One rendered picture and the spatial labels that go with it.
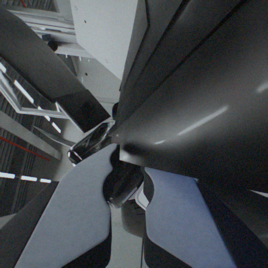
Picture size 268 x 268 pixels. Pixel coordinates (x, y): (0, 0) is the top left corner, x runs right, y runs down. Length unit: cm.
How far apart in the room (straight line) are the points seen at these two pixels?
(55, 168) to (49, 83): 1250
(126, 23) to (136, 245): 719
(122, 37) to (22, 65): 28
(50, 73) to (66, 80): 3
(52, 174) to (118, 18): 1246
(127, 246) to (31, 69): 721
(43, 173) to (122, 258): 743
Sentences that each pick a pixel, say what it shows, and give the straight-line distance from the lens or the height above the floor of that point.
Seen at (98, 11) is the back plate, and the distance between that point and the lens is 58.
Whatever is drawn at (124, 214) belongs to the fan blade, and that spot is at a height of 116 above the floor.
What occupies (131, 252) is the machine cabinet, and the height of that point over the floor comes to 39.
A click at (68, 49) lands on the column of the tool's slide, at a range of 96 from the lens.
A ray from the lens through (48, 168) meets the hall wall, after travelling 1293.
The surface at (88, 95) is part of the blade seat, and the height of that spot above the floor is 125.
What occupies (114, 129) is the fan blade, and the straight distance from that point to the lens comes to 17.
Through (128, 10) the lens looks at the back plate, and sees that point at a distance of 49.
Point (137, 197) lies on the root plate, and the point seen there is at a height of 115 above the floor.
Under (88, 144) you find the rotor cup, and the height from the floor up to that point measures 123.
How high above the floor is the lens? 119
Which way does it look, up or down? 4 degrees down
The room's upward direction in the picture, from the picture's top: 84 degrees counter-clockwise
